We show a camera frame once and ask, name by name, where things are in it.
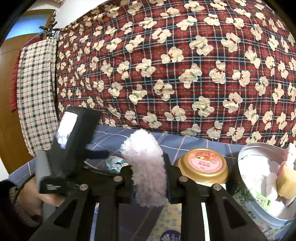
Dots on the green white packet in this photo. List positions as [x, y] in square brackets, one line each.
[263, 199]

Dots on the red plaid bear-print quilt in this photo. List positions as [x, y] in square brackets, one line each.
[185, 69]

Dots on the pink fluffy puff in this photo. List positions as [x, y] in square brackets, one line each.
[145, 162]

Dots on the gold jar with pink label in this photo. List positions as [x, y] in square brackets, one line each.
[203, 162]

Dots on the person's left forearm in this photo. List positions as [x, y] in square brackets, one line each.
[9, 215]

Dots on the clothes hangers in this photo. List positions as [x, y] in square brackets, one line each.
[49, 31]

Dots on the person's left hand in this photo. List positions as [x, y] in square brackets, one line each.
[30, 197]

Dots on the blue grid bedsheet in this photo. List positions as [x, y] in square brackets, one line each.
[106, 136]

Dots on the red cloth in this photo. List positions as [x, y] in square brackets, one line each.
[14, 88]

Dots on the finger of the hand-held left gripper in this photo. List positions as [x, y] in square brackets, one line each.
[99, 154]

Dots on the wooden wardrobe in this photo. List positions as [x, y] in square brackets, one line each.
[9, 139]

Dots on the green white checked cloth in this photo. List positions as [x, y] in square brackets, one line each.
[37, 92]

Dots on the crumpled teal wrapper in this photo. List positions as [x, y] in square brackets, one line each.
[113, 164]

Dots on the round printed metal tin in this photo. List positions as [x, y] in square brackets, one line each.
[256, 217]

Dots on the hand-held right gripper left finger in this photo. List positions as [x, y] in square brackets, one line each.
[126, 177]

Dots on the yellow patterned tissue pack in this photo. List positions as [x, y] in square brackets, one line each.
[171, 220]

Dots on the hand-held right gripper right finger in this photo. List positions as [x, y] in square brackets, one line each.
[168, 172]

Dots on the yellow sponge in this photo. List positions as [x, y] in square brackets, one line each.
[286, 183]

